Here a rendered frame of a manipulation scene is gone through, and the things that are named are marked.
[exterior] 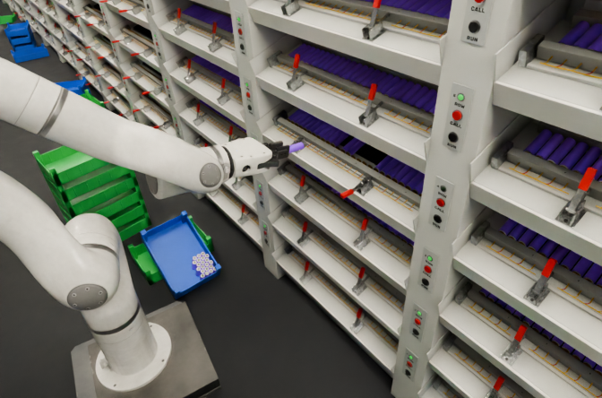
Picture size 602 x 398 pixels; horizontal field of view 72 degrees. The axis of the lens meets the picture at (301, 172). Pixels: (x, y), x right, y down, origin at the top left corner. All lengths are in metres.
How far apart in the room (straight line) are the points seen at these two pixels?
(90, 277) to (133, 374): 0.40
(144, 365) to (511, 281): 0.88
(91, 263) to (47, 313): 1.08
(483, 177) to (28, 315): 1.73
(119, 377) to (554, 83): 1.13
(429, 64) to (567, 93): 0.22
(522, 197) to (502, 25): 0.29
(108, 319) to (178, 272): 0.79
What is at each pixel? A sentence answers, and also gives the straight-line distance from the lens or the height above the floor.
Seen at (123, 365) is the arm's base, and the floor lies 0.39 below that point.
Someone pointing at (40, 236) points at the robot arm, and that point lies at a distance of 0.91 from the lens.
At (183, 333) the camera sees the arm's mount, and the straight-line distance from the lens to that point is 1.28.
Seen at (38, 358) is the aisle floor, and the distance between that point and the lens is 1.86.
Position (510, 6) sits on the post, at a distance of 0.69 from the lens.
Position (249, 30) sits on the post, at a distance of 1.21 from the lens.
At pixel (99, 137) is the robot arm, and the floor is 0.99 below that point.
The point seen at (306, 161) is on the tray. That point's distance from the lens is 1.18.
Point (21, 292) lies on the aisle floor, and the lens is 2.12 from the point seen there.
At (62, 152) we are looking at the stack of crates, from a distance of 2.06.
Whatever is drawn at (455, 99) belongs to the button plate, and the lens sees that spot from 0.76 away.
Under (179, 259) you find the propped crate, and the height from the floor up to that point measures 0.07.
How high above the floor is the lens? 1.34
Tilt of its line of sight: 35 degrees down
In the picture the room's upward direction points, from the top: 3 degrees counter-clockwise
